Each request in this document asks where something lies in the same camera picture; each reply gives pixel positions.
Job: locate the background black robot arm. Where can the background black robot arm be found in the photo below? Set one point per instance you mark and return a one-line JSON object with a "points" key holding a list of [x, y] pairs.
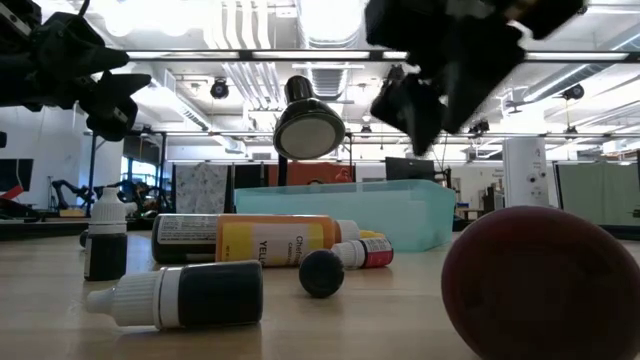
{"points": [[70, 187]]}

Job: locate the white pillar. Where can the white pillar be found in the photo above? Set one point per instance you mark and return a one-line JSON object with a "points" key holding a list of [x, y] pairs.
{"points": [[525, 170]]}

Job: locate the large green food coloring bottle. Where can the large green food coloring bottle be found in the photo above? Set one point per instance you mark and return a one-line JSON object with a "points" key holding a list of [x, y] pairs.
{"points": [[180, 250]]}

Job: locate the black ceiling camera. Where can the black ceiling camera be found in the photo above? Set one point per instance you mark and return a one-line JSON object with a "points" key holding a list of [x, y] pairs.
{"points": [[574, 92], [479, 126], [219, 90]]}

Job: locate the black overhead crossbar with lights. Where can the black overhead crossbar with lights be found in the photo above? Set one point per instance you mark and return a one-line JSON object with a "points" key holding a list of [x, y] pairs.
{"points": [[245, 55]]}

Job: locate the small purple dropper bottle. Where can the small purple dropper bottle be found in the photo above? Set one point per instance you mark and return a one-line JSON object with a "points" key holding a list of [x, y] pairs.
{"points": [[321, 274]]}

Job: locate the large red food coloring bottle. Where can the large red food coloring bottle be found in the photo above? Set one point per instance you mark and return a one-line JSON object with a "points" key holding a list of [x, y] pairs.
{"points": [[540, 285]]}

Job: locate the black wall screen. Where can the black wall screen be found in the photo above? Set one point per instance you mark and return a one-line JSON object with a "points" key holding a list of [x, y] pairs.
{"points": [[15, 175]]}

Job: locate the red strip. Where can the red strip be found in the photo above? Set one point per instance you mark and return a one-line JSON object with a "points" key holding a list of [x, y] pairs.
{"points": [[11, 193]]}

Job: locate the small red dropper bottle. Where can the small red dropper bottle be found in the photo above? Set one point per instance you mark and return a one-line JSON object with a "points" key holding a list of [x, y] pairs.
{"points": [[370, 252]]}

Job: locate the orange partition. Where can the orange partition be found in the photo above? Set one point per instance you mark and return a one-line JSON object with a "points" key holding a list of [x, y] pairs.
{"points": [[310, 174]]}

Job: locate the black desk lamp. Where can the black desk lamp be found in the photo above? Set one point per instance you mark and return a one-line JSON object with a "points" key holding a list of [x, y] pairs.
{"points": [[307, 115]]}

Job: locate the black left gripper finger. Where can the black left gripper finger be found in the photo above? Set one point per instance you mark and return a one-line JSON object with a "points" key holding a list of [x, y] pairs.
{"points": [[112, 110], [75, 47]]}

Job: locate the teal translucent plastic bin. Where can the teal translucent plastic bin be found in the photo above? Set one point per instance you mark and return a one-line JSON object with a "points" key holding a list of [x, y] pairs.
{"points": [[400, 215]]}

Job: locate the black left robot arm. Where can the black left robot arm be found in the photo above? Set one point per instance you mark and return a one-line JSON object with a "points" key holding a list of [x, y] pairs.
{"points": [[15, 20]]}

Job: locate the marble pattern panel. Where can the marble pattern panel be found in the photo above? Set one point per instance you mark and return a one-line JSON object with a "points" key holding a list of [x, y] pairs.
{"points": [[200, 190]]}

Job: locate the small black dropper bottle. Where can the small black dropper bottle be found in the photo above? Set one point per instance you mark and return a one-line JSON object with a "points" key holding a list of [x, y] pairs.
{"points": [[220, 295]]}

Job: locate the black monitor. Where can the black monitor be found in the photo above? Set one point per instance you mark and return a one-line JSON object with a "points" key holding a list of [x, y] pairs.
{"points": [[410, 169]]}

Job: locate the large yellow food coloring bottle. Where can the large yellow food coloring bottle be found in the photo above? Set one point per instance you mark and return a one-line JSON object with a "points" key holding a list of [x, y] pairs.
{"points": [[270, 240]]}

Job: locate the small dark dropper bottle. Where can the small dark dropper bottle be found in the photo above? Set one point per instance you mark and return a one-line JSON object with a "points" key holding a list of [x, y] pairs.
{"points": [[106, 255]]}

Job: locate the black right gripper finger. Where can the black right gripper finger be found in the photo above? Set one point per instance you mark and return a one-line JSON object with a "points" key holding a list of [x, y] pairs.
{"points": [[475, 75], [415, 115]]}

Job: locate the green curtain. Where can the green curtain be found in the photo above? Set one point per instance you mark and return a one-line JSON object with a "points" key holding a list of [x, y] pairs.
{"points": [[600, 192]]}

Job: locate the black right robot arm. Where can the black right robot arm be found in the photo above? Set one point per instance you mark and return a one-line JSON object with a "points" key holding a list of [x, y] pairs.
{"points": [[550, 15]]}

